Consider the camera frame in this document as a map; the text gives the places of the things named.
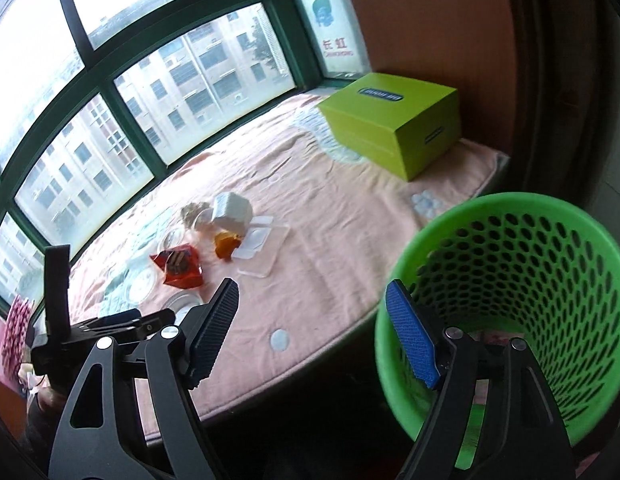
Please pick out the green window frame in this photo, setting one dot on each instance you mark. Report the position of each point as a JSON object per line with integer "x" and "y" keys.
{"x": 105, "y": 82}

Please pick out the pink printed blanket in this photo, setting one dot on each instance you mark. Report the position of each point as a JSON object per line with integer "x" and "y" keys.
{"x": 340, "y": 220}

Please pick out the pink patterned cloth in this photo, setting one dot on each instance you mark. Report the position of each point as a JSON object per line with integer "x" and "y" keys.
{"x": 15, "y": 330}

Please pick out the beige crumpled paper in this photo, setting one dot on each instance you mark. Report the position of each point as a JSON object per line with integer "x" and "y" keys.
{"x": 195, "y": 212}

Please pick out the green mesh plastic basket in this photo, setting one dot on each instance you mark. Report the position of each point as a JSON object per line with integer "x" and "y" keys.
{"x": 440, "y": 240}

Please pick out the dark wooden door frame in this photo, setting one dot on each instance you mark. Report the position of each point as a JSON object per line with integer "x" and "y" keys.
{"x": 550, "y": 85}

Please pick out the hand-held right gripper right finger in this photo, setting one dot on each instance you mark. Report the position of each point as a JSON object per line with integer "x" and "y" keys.
{"x": 410, "y": 340}

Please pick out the lime green cardboard box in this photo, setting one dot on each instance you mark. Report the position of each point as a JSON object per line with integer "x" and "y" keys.
{"x": 390, "y": 130}

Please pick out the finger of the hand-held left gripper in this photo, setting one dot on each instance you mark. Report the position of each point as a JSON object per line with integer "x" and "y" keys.
{"x": 155, "y": 321}
{"x": 115, "y": 321}

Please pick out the brown wooden side panel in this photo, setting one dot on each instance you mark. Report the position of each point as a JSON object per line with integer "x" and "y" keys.
{"x": 430, "y": 20}

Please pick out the leaf print window sticker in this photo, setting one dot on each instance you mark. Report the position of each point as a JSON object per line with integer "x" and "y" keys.
{"x": 326, "y": 12}

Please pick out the clear plastic tray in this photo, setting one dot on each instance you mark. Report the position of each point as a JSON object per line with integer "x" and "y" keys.
{"x": 262, "y": 250}

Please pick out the red snack packet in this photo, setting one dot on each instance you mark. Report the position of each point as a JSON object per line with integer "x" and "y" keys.
{"x": 177, "y": 266}

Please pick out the orange wrapper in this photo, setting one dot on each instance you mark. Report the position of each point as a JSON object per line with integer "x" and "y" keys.
{"x": 225, "y": 245}

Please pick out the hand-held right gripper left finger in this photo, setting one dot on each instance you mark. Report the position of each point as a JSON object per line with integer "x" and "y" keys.
{"x": 215, "y": 330}

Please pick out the white plastic cup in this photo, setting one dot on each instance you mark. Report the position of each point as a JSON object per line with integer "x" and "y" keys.
{"x": 232, "y": 210}

